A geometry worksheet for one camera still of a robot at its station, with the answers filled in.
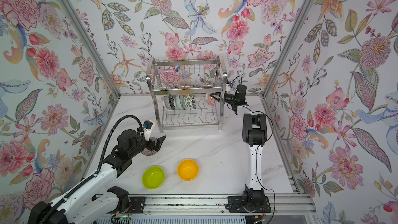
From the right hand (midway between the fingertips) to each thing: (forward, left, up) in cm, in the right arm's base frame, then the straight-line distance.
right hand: (210, 95), depth 98 cm
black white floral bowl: (-2, 0, -2) cm, 3 cm away
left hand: (-29, +26, +1) cm, 39 cm away
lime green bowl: (-46, +30, -15) cm, 57 cm away
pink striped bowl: (-40, +30, +1) cm, 50 cm away
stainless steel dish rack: (+13, +22, -8) cm, 26 cm away
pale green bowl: (-2, +20, -4) cm, 20 cm away
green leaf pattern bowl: (-1, +13, -4) cm, 14 cm away
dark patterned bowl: (-2, +27, -4) cm, 27 cm away
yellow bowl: (-42, +12, -15) cm, 46 cm away
